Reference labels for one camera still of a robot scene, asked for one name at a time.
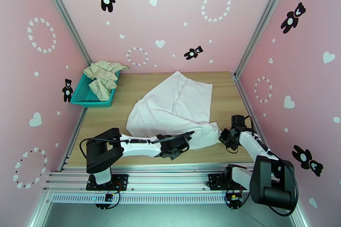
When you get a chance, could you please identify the pale pink T-shirt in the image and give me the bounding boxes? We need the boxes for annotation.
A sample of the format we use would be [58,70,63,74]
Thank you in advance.
[126,71,222,150]

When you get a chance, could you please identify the beige elastic-waist shorts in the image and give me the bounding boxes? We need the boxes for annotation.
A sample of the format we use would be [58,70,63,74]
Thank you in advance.
[82,60,128,101]

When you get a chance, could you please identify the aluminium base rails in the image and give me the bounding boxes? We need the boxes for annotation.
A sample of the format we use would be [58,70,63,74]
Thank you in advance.
[41,162,295,195]

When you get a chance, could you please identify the slotted metal strip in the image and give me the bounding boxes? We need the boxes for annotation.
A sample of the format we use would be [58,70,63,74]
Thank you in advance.
[50,193,284,204]

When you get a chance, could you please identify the circuit board with yellow connector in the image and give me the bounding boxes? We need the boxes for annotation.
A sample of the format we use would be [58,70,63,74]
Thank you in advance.
[226,193,244,208]

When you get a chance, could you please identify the teal plastic mesh basket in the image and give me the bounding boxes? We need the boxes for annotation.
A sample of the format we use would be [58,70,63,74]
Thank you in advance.
[70,70,121,108]

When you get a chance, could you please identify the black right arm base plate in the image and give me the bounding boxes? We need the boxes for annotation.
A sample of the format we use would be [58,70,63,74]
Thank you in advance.
[208,173,251,192]

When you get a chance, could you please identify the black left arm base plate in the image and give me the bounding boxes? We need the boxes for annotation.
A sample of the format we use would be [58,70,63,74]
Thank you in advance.
[86,173,129,192]

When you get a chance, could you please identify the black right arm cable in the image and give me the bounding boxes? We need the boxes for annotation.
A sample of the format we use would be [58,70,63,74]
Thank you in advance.
[225,115,298,218]

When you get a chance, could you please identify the aluminium frame post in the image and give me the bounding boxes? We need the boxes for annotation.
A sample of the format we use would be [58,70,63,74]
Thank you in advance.
[35,0,93,67]
[234,0,295,76]

